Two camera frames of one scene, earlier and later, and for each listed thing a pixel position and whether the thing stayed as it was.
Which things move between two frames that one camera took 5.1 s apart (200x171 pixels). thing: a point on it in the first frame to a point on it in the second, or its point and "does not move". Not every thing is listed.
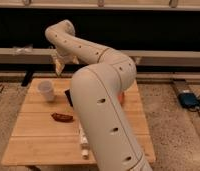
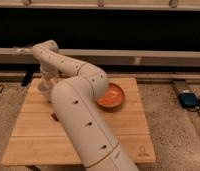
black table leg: [27, 78] does not move
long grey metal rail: [36, 55] does not move
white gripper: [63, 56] to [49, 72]
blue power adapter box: [188, 100] does not move
